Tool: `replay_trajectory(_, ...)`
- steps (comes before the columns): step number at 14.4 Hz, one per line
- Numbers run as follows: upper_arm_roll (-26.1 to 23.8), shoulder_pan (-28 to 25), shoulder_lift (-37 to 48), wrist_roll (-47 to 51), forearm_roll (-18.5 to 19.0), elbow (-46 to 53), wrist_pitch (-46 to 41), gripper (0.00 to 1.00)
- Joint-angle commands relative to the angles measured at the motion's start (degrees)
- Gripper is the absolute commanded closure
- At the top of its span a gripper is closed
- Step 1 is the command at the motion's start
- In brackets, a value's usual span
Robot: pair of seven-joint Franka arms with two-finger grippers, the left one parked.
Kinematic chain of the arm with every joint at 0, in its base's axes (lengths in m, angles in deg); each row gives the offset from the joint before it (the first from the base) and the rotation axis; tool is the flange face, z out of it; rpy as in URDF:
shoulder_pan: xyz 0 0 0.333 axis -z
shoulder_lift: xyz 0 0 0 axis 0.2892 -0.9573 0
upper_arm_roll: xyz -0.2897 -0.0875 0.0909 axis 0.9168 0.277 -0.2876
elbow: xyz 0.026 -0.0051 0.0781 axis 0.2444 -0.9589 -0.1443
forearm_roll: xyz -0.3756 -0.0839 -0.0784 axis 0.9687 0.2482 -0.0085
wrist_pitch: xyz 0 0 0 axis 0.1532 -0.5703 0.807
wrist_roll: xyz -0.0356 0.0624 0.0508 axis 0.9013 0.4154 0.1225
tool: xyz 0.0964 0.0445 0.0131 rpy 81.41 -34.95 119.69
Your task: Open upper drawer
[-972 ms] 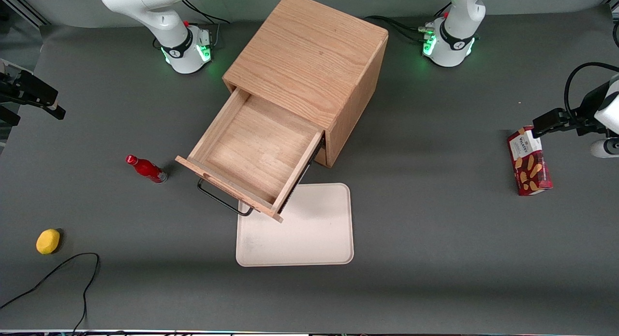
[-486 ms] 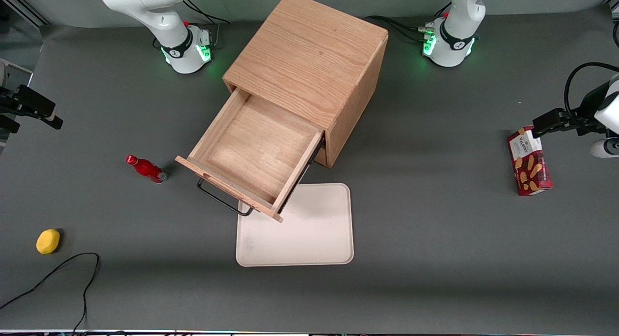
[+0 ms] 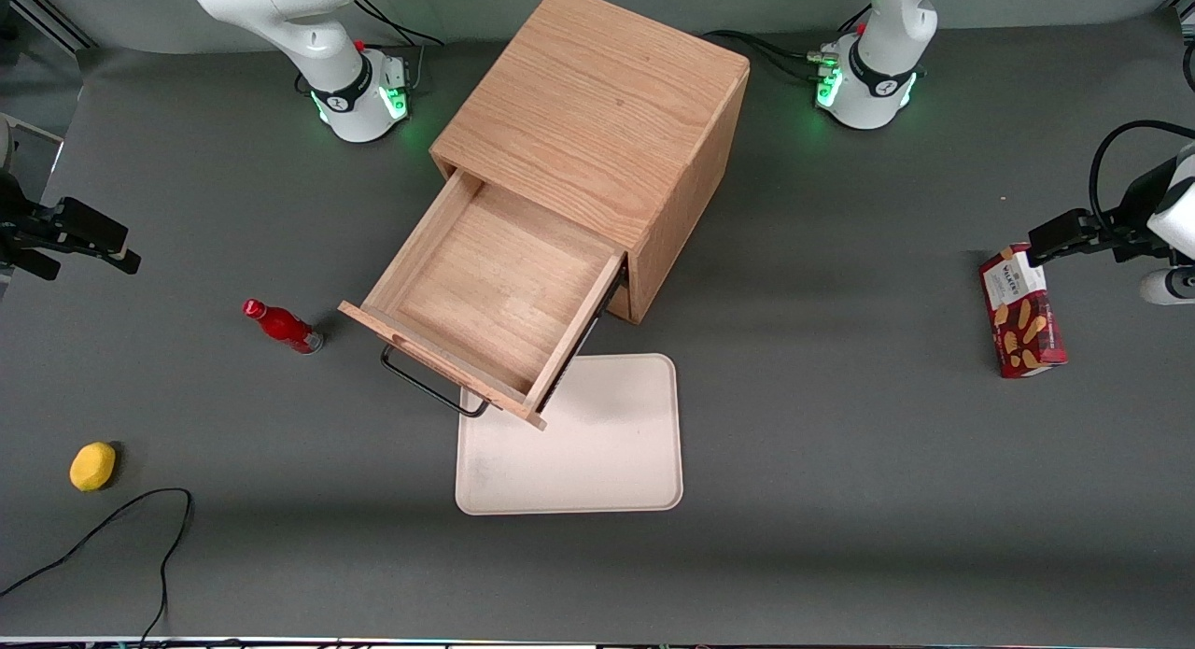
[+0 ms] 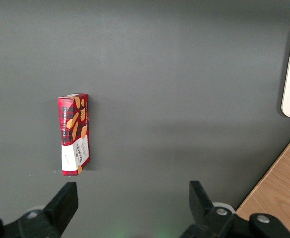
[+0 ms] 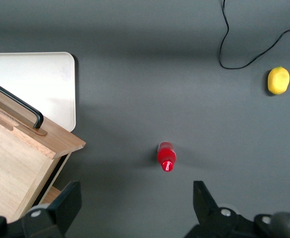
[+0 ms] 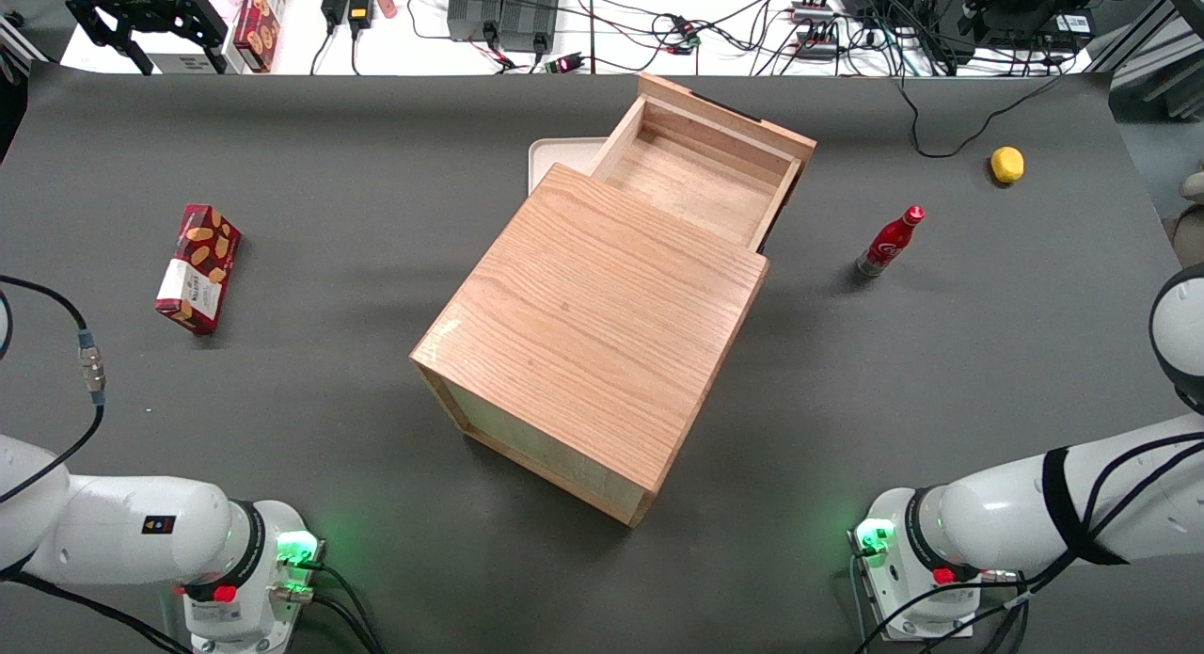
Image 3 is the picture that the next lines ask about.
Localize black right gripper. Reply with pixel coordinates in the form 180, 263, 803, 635
0, 171, 142, 282

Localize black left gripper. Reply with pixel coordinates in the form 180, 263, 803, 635
1027, 158, 1180, 268

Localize oak wooden drawer cabinet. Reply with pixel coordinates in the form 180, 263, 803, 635
429, 0, 753, 325

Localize red tartan shortbread box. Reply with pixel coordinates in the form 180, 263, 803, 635
978, 243, 1068, 379

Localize yellow lemon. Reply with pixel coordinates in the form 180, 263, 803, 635
69, 442, 118, 492

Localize red bottle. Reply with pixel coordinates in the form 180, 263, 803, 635
242, 298, 325, 356

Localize cream rectangular plastic tray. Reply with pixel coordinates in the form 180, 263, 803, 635
455, 353, 684, 516

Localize black left arm wrist cable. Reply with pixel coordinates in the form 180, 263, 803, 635
1088, 120, 1195, 239

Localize thin black table cable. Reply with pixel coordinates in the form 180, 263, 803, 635
0, 487, 194, 642

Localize black right arm base cable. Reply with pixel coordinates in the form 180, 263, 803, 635
353, 0, 445, 49

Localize black arm base cable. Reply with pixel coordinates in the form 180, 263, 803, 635
702, 29, 837, 85
353, 0, 445, 49

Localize black left arm base cable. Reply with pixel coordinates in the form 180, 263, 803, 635
702, 29, 837, 85

